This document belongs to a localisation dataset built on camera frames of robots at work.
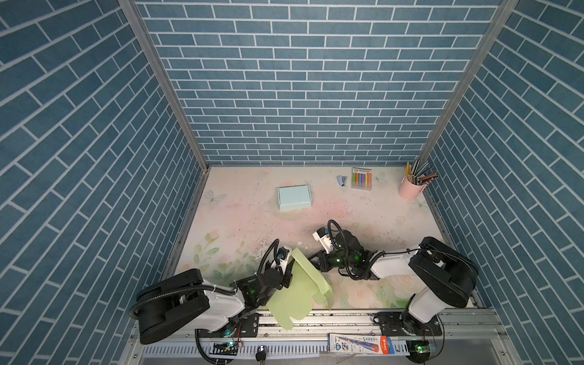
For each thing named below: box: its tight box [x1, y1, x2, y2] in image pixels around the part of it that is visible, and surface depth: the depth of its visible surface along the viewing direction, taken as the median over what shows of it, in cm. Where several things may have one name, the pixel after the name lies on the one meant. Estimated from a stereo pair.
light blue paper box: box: [276, 184, 312, 211], surface depth 105 cm
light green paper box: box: [266, 247, 334, 331], surface depth 79 cm
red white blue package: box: [328, 333, 396, 356], surface depth 71 cm
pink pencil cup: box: [397, 176, 428, 202], surface depth 107 cm
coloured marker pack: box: [351, 167, 372, 191], surface depth 117 cm
